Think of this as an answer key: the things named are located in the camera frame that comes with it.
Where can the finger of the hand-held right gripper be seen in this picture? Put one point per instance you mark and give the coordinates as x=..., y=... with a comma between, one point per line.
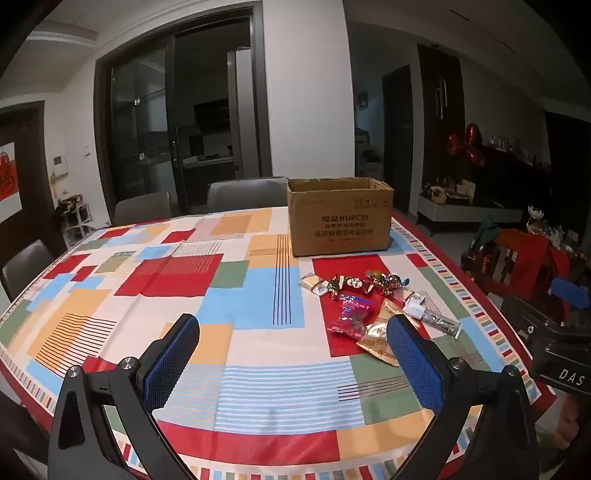
x=570, y=291

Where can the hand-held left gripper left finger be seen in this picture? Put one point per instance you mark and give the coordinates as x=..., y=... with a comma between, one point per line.
x=171, y=364

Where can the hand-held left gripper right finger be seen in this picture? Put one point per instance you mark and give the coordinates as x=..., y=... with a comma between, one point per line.
x=415, y=364

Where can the gold snack packet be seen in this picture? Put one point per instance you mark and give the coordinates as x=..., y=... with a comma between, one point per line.
x=378, y=339

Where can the blue foil candy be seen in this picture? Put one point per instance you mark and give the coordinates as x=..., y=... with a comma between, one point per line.
x=393, y=282

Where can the dark red white-print snack packet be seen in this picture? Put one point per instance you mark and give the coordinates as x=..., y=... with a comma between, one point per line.
x=354, y=284

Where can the brown cardboard box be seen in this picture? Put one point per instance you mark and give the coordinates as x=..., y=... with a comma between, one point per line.
x=339, y=226

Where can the silver stick snack packet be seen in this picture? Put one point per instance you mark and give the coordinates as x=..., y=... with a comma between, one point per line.
x=438, y=321

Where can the red wooden chair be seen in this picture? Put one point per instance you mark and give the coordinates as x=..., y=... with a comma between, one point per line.
x=521, y=263

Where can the small white snack packet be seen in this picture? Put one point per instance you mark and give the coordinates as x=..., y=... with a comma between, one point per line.
x=414, y=304

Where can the translucent red snack packet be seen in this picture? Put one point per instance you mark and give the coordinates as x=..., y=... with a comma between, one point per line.
x=351, y=316

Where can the colourful patchwork tablecloth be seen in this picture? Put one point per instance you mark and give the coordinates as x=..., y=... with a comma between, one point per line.
x=258, y=378

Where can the green cloth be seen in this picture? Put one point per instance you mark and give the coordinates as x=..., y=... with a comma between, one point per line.
x=488, y=230

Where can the white low sideboard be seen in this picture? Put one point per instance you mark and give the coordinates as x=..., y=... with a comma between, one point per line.
x=471, y=213

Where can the grey dining chair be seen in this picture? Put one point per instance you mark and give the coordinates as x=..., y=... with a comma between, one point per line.
x=25, y=267
x=142, y=207
x=247, y=194

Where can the woven basket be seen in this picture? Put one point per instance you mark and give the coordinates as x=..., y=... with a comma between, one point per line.
x=437, y=194

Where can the white shoe rack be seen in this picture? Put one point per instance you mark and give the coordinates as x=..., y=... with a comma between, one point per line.
x=76, y=221

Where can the red foil balloons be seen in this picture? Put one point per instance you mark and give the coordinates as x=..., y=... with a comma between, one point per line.
x=471, y=141

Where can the cluttered white shelf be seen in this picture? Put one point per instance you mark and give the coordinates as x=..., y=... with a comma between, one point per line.
x=368, y=154

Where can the dark room door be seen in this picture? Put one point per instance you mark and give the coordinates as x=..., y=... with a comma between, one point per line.
x=398, y=138

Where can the dark wooden entrance door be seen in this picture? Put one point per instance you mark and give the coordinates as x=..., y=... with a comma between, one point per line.
x=32, y=184

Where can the white intercom panel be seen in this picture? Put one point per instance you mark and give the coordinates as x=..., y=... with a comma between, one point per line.
x=60, y=165

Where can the dark sliding glass door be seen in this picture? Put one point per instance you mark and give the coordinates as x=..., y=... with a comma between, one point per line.
x=138, y=129

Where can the red and white door poster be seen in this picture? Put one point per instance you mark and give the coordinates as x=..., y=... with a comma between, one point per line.
x=8, y=177

